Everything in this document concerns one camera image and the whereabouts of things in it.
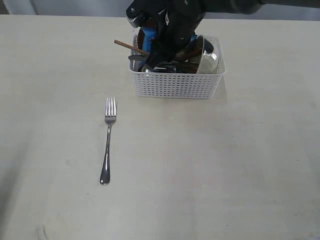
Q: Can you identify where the blue chips bag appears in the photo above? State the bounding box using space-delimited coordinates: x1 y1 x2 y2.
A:
140 27 204 55

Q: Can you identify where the reddish brown wooden spoon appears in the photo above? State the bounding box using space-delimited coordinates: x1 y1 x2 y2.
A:
180 48 203 61

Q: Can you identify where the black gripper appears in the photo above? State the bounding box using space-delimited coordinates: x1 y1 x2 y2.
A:
142 0 205 70

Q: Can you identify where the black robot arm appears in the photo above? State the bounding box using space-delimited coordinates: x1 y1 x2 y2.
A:
145 0 320 70

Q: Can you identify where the shiny metal container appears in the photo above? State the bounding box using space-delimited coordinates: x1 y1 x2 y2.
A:
138 62 199 74

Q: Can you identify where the silver table knife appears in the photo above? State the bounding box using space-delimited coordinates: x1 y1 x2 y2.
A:
128 54 149 63

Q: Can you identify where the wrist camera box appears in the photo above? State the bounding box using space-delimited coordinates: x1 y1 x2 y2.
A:
125 0 167 28

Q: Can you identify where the upper wooden chopstick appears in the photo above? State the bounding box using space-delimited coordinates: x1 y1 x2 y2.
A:
113 40 150 56

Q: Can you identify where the brown round plate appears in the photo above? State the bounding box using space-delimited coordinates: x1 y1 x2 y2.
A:
137 19 158 53

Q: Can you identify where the silver metal fork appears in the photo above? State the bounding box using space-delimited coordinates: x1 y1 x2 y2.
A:
100 97 117 185

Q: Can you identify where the white perforated plastic basket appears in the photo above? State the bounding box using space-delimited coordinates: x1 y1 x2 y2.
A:
129 34 226 99

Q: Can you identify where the white bowl dark rim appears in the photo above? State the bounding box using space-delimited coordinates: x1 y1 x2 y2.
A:
187 35 220 74

